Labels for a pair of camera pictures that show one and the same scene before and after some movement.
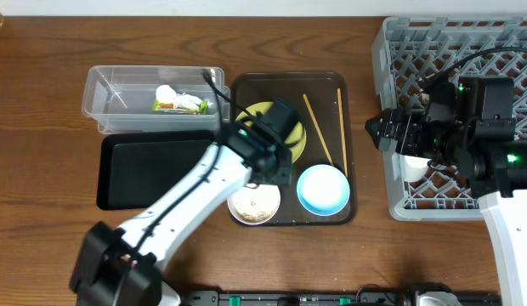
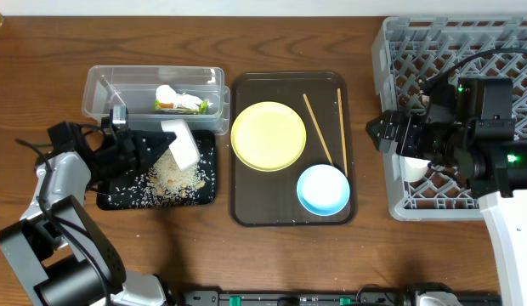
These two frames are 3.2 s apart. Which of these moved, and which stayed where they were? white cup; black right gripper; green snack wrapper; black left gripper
Moved: black left gripper
Stayed: white cup; green snack wrapper; black right gripper
